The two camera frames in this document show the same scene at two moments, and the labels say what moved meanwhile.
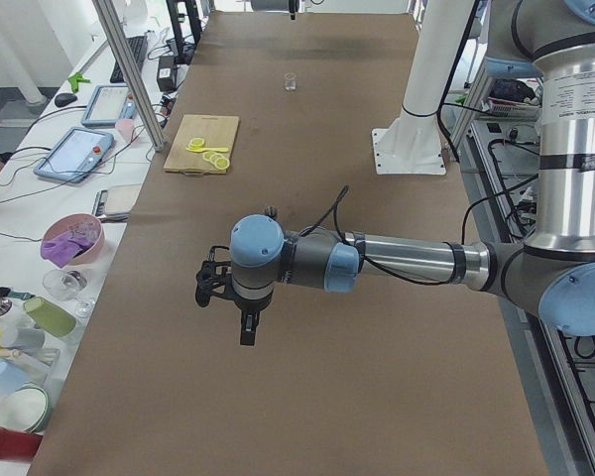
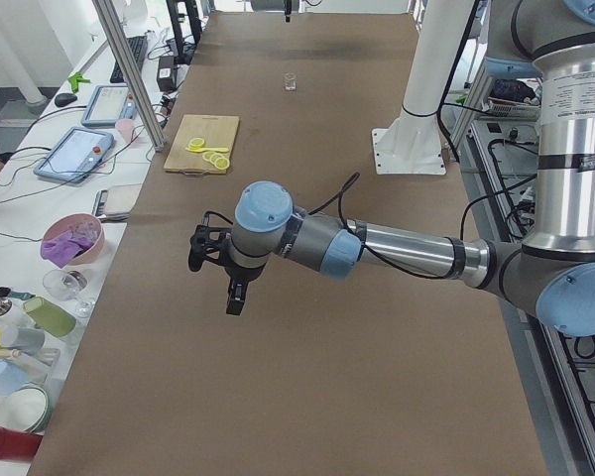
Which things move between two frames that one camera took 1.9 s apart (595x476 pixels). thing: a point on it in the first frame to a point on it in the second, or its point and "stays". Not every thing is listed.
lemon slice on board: x=195 y=143 stays
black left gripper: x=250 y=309 to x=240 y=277
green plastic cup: x=49 y=315 stays
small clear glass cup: x=291 y=81 stays
